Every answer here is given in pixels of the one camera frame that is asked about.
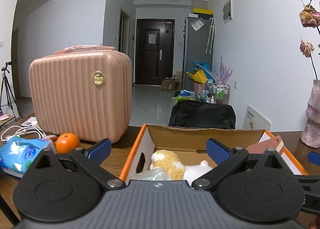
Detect wire trolley with bottles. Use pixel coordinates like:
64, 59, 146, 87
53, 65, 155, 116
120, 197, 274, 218
198, 83, 230, 105

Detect dark front door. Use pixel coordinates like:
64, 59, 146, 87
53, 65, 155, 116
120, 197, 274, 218
135, 19, 175, 86

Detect yellow white alpaca plush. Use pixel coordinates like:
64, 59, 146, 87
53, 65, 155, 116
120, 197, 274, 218
150, 150, 213, 186

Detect yellow box on refrigerator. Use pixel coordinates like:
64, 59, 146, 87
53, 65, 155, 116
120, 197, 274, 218
193, 8, 213, 15

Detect blue tissue pack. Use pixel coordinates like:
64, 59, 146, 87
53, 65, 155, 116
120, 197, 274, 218
0, 136, 55, 178

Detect grey refrigerator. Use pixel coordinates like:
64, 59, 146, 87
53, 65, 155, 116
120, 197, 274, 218
182, 14, 213, 91

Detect pink beige sponge block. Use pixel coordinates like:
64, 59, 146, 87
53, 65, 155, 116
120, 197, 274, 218
246, 135, 284, 155

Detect white board against wall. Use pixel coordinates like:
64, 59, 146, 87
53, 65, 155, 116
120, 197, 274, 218
242, 106, 271, 130

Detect black camera tripod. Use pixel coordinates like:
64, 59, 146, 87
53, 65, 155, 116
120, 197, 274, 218
1, 61, 22, 120

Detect orange fruit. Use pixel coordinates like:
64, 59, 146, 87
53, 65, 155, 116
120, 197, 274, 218
55, 133, 80, 154

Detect black chair back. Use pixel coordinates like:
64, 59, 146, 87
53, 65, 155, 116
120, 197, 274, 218
168, 100, 236, 129

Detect cardboard box on floor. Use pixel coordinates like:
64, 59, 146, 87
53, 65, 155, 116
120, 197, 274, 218
160, 79, 181, 92

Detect pink ribbed suitcase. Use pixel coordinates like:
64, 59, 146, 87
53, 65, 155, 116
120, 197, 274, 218
29, 46, 132, 142

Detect yellow bag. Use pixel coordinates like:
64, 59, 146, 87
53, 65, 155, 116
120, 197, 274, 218
186, 69, 207, 85

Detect purple ceramic vase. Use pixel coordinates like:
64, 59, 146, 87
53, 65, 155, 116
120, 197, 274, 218
300, 80, 320, 148

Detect red cardboard pumpkin box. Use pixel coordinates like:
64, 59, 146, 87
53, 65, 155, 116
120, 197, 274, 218
119, 123, 309, 185

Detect white cable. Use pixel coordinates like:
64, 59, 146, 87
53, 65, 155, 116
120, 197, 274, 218
0, 124, 47, 144

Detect dried pink roses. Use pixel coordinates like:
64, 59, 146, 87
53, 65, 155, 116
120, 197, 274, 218
299, 0, 319, 80

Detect clear plastic bag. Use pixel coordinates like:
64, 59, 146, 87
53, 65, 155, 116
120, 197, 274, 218
129, 167, 171, 181

